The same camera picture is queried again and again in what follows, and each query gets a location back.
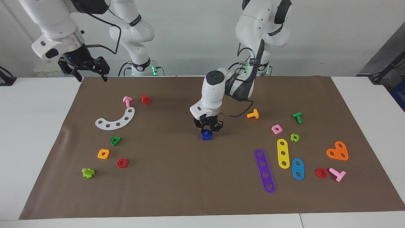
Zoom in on black clamp mount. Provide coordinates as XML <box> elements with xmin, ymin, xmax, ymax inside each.
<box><xmin>0</xmin><ymin>66</ymin><xmax>17</xmax><ymax>86</ymax></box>

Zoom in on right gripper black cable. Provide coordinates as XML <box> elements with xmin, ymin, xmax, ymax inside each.
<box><xmin>84</xmin><ymin>8</ymin><xmax>122</xmax><ymax>55</ymax></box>

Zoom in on yellow three-hole plate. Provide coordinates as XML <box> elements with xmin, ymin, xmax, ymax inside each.
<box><xmin>277</xmin><ymin>139</ymin><xmax>290</xmax><ymax>169</ymax></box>

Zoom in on blue two-hole plate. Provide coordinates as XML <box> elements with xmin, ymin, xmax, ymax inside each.
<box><xmin>291</xmin><ymin>158</ymin><xmax>305</xmax><ymax>181</ymax></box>

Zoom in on white curved five-hole plate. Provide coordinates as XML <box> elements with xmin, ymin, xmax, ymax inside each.
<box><xmin>95</xmin><ymin>107</ymin><xmax>135</xmax><ymax>130</ymax></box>

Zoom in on brown paper mat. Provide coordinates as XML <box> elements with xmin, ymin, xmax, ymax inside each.
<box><xmin>18</xmin><ymin>75</ymin><xmax>405</xmax><ymax>220</ymax></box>

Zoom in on orange angled three-hole plate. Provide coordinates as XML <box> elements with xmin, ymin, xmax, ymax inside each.
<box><xmin>326</xmin><ymin>141</ymin><xmax>349</xmax><ymax>161</ymax></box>

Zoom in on white box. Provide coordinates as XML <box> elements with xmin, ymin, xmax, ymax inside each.
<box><xmin>33</xmin><ymin>61</ymin><xmax>69</xmax><ymax>77</ymax></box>

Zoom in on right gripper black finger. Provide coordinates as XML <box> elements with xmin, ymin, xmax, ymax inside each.
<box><xmin>94</xmin><ymin>57</ymin><xmax>110</xmax><ymax>82</ymax></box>
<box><xmin>59</xmin><ymin>59</ymin><xmax>83</xmax><ymax>82</ymax></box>

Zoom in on purple four-hole plate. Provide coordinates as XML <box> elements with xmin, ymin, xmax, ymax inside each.
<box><xmin>254</xmin><ymin>149</ymin><xmax>276</xmax><ymax>193</ymax></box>

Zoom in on blue box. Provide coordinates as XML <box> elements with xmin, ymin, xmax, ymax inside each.
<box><xmin>390</xmin><ymin>79</ymin><xmax>405</xmax><ymax>112</ymax></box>

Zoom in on left arm base cable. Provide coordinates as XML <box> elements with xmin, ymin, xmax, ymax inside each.
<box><xmin>226</xmin><ymin>46</ymin><xmax>272</xmax><ymax>76</ymax></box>

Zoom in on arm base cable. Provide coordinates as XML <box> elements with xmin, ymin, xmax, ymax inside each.
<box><xmin>118</xmin><ymin>60</ymin><xmax>165</xmax><ymax>77</ymax></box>
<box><xmin>226</xmin><ymin>46</ymin><xmax>272</xmax><ymax>76</ymax></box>

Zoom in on black pole stand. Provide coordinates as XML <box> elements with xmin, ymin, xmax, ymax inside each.
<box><xmin>369</xmin><ymin>52</ymin><xmax>405</xmax><ymax>84</ymax></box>

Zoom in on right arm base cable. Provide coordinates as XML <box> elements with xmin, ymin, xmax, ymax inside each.
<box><xmin>118</xmin><ymin>60</ymin><xmax>165</xmax><ymax>77</ymax></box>

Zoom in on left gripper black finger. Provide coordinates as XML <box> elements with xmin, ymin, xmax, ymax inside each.
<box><xmin>194</xmin><ymin>120</ymin><xmax>206</xmax><ymax>137</ymax></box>
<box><xmin>210</xmin><ymin>120</ymin><xmax>224</xmax><ymax>136</ymax></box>

